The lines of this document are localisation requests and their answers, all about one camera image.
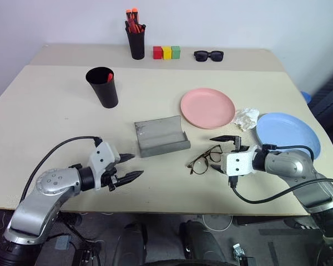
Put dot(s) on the green wooden block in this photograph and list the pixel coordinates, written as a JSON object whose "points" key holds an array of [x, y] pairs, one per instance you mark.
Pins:
{"points": [[176, 52]]}

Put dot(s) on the red wooden block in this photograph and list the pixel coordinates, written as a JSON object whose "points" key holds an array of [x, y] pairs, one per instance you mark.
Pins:
{"points": [[157, 53]]}

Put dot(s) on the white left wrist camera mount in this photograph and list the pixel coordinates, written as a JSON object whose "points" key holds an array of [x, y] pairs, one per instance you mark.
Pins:
{"points": [[101, 155]]}

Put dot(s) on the tall black pen cup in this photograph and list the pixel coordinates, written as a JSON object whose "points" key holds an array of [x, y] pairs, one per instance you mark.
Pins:
{"points": [[136, 45]]}

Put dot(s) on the metal caster wheel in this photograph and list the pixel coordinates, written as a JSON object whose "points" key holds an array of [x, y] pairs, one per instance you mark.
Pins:
{"points": [[238, 252]]}

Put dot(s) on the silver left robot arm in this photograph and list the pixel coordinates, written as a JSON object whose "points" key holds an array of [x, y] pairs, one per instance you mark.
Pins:
{"points": [[50, 183]]}

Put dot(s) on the tortoiseshell eyeglasses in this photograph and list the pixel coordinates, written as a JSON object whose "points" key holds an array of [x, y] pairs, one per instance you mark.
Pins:
{"points": [[210, 159]]}

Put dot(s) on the red marker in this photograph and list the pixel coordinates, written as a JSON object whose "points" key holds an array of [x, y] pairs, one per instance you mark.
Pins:
{"points": [[110, 77]]}

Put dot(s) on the black sunglasses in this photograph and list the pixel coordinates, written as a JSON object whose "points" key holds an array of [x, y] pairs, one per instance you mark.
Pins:
{"points": [[202, 56]]}

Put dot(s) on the blue plate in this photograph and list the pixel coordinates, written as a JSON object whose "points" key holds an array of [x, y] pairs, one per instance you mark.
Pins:
{"points": [[285, 131]]}

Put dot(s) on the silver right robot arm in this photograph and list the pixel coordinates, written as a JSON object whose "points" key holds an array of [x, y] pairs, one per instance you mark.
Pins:
{"points": [[288, 166]]}

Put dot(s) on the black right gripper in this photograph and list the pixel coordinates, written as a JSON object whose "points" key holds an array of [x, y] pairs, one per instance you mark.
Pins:
{"points": [[237, 144]]}

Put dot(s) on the yellow wooden block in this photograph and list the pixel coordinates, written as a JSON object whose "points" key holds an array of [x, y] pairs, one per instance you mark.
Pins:
{"points": [[166, 53]]}

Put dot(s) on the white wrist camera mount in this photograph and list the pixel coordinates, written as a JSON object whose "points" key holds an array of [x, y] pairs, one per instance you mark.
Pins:
{"points": [[101, 155], [237, 163]]}

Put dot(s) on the white round floor object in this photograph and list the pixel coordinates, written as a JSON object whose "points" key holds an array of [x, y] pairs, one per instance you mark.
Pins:
{"points": [[217, 223]]}

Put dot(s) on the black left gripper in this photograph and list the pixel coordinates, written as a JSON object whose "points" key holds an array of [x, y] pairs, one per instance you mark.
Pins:
{"points": [[110, 178]]}

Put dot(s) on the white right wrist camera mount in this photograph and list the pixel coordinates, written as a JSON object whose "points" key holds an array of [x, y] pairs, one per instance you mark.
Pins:
{"points": [[237, 163]]}

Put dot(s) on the dark rounded shape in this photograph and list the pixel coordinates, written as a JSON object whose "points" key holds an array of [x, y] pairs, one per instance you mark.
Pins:
{"points": [[202, 243], [130, 243]]}

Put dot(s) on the wide black plastic cup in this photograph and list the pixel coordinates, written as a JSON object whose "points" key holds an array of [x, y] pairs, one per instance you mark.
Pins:
{"points": [[106, 94]]}

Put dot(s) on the pink plate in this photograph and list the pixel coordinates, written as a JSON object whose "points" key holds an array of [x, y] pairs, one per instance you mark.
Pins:
{"points": [[207, 108]]}

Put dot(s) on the dark ribbed object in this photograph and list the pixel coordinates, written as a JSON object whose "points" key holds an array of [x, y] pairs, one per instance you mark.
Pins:
{"points": [[328, 99]]}

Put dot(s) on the crumpled white paper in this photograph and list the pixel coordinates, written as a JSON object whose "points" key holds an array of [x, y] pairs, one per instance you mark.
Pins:
{"points": [[247, 117]]}

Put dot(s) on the blue round object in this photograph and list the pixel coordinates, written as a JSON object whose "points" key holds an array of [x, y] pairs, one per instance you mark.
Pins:
{"points": [[306, 97]]}

